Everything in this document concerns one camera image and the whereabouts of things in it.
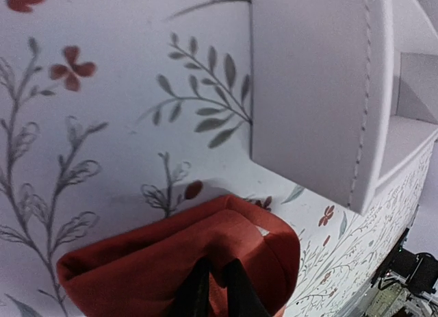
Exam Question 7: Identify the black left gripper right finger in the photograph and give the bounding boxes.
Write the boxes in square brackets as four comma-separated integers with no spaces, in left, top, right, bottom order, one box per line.
[222,259,270,317]

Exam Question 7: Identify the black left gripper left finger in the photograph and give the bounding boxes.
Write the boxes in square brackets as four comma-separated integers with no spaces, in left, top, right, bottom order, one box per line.
[168,258,211,317]

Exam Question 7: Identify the red and white underwear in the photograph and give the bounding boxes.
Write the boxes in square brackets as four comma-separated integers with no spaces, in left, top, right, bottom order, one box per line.
[57,195,300,316]

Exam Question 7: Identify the floral patterned table mat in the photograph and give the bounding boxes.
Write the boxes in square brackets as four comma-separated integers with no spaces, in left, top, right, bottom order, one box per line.
[1,0,436,316]

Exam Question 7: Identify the white compartment storage box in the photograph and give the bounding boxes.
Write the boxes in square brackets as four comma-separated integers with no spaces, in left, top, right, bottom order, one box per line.
[251,0,437,214]

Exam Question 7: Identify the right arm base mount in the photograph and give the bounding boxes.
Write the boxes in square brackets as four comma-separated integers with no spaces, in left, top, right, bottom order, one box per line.
[364,228,437,316]

